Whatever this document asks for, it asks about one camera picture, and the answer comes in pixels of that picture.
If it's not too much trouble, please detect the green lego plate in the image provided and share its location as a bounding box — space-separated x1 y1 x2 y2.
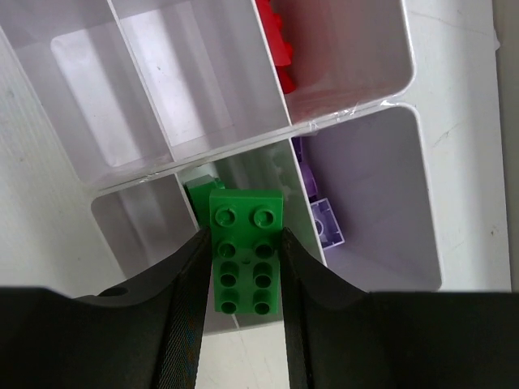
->
209 189 284 316

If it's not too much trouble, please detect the light purple lego brick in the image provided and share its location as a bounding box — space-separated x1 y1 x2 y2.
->
311 198 345 250

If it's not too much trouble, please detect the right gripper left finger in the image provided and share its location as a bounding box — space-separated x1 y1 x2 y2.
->
1 229 212 388

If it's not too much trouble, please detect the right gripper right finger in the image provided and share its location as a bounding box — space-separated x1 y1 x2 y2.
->
280 229 518 388

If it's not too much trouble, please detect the right white divided container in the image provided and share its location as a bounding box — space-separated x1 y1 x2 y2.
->
89 103 444 336

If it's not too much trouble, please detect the red curved lego brick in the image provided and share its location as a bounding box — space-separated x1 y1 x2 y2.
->
255 0 296 94

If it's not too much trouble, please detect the white divided container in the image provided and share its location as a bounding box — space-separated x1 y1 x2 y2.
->
1 1 414 183
89 103 444 336

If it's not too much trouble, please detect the dark green square lego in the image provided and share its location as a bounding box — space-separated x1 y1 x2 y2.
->
184 174 225 227

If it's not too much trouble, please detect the dark purple lego brick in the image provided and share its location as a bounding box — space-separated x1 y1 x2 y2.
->
291 137 318 202

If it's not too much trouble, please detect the left white divided container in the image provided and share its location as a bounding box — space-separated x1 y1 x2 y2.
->
1 1 414 183

